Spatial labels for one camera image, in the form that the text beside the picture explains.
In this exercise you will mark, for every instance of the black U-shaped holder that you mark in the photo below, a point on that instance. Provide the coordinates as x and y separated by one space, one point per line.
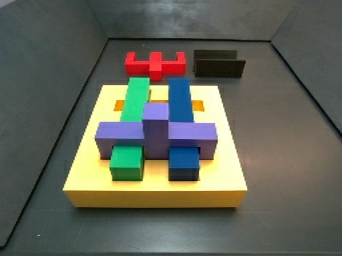
218 64

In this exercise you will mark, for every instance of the green long block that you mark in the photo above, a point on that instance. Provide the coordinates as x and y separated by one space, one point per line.
126 163

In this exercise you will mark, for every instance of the yellow base board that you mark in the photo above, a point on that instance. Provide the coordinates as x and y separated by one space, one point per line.
219 188

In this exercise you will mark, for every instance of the red E-shaped block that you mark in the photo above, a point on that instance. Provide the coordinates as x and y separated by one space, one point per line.
155 67

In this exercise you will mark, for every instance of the purple E-shaped block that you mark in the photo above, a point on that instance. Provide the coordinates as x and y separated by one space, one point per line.
156 134

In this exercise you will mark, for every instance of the blue long block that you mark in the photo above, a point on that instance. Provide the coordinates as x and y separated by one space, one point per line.
183 153

